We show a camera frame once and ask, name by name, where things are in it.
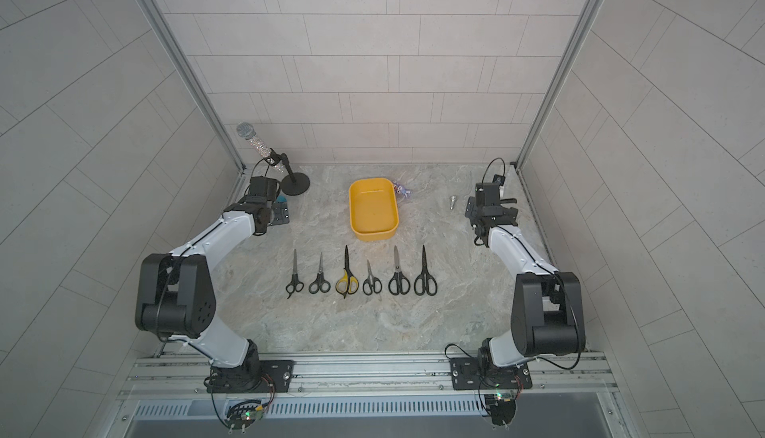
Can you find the all black scissors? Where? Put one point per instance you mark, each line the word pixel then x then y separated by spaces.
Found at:
pixel 425 283

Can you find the yellow plastic storage box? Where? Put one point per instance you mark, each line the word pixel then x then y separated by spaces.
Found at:
pixel 373 209

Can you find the yellow handle black scissors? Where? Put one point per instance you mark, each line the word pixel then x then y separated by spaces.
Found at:
pixel 348 284

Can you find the silver blade black scissors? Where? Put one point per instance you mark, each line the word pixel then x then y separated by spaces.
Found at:
pixel 399 284

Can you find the small black scissors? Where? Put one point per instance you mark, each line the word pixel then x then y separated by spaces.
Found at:
pixel 372 285

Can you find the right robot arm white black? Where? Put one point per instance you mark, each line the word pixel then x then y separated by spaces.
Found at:
pixel 547 310

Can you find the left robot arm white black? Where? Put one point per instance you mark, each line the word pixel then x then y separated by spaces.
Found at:
pixel 176 300

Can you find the purple toy figure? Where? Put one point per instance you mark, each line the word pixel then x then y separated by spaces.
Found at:
pixel 401 191

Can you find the glitter silver microphone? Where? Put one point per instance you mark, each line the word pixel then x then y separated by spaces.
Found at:
pixel 247 132

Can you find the right circuit board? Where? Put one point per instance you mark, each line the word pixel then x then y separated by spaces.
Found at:
pixel 500 409

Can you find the circuit board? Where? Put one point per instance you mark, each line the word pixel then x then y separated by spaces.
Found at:
pixel 242 415
pixel 500 409

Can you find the left circuit board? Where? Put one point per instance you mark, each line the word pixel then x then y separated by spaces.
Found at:
pixel 242 415

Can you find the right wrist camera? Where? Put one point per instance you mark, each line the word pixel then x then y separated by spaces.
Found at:
pixel 490 193

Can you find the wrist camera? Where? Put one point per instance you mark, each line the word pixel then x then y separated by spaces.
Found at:
pixel 263 189
pixel 490 193

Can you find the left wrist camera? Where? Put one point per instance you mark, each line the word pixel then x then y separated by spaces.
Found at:
pixel 263 189

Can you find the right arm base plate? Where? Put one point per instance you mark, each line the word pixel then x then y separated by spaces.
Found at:
pixel 467 374

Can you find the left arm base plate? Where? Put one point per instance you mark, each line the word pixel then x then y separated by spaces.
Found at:
pixel 251 377

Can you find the aluminium frame rail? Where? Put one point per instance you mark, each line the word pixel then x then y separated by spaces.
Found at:
pixel 388 374

